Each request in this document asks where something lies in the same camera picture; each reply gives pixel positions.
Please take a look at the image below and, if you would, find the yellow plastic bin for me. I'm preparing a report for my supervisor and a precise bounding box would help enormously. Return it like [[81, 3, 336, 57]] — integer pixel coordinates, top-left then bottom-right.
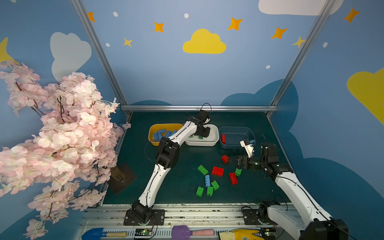
[[148, 124, 183, 147]]

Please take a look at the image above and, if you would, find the purple toy shovel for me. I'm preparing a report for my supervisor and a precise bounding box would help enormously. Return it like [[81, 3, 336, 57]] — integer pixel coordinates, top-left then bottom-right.
[[172, 226, 214, 240]]

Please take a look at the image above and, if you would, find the pink cherry blossom tree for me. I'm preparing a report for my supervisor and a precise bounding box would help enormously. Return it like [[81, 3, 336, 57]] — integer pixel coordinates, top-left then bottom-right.
[[1, 60, 124, 240]]

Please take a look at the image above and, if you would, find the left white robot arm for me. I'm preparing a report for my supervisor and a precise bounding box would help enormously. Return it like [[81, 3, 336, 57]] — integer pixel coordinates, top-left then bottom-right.
[[131, 110, 211, 223]]

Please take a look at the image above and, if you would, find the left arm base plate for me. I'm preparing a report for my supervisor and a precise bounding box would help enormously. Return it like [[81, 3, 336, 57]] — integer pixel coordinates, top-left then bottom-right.
[[123, 209, 165, 226]]

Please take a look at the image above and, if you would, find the blue toy shovel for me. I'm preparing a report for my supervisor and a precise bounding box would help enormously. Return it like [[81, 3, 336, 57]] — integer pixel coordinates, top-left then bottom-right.
[[81, 228, 128, 240]]

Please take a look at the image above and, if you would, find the green circuit board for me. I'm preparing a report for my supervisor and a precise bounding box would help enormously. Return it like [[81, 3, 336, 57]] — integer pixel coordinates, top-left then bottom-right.
[[134, 229, 153, 239]]

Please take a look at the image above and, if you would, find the teal plastic bin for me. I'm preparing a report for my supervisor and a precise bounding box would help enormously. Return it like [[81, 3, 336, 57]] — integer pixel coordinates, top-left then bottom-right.
[[219, 127, 255, 150]]

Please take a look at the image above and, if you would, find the horizontal metal frame bar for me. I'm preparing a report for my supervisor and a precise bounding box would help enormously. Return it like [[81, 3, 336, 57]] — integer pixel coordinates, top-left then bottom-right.
[[121, 105, 278, 112]]

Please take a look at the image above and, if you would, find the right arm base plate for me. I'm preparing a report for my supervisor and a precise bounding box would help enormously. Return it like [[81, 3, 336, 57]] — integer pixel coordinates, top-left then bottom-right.
[[241, 207, 275, 225]]

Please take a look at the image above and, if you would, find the dark tree base plate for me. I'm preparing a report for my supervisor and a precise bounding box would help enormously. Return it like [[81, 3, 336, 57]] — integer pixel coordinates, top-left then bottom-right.
[[108, 164, 137, 195]]

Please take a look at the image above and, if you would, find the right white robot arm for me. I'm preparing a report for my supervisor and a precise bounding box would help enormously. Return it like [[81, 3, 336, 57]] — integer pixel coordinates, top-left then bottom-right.
[[239, 156, 349, 240]]

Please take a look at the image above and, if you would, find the white plastic bin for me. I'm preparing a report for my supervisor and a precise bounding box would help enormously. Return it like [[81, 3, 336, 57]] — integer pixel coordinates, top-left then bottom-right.
[[185, 124, 219, 147]]

